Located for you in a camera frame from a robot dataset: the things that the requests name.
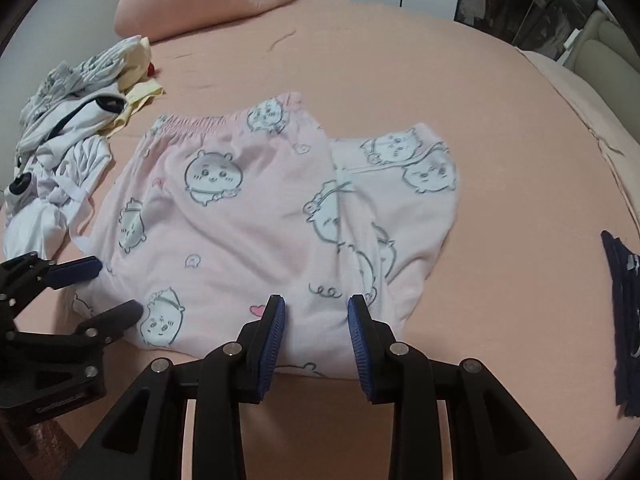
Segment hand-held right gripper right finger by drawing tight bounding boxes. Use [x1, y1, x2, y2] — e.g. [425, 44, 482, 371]
[347, 294, 578, 480]

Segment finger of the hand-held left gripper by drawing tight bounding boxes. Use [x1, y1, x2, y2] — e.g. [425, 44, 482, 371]
[0, 252, 104, 311]
[0, 300, 145, 359]

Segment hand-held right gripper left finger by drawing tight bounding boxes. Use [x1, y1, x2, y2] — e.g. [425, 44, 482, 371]
[72, 294, 287, 480]

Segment pink cartoon print pants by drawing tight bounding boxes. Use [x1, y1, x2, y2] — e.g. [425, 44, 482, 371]
[70, 91, 462, 379]

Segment pale plain garment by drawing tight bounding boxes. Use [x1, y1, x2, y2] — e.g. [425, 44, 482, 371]
[2, 137, 114, 262]

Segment pale garment with dark trim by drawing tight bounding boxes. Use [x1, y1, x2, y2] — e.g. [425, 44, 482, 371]
[16, 91, 130, 162]

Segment pale yellow garment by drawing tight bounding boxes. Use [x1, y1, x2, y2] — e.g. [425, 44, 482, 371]
[97, 35, 166, 139]

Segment bed with pink sheet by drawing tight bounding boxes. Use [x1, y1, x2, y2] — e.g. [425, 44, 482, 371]
[0, 0, 640, 480]

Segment folded navy garment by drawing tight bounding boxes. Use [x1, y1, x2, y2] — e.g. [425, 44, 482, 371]
[600, 230, 640, 419]

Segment rolled pink quilt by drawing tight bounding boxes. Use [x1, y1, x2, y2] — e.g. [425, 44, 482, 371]
[114, 0, 314, 44]

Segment dark glass door closet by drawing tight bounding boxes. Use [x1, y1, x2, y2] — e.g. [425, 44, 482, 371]
[454, 0, 603, 52]

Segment upholstered headboard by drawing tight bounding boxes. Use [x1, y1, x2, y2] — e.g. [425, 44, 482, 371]
[564, 9, 640, 92]

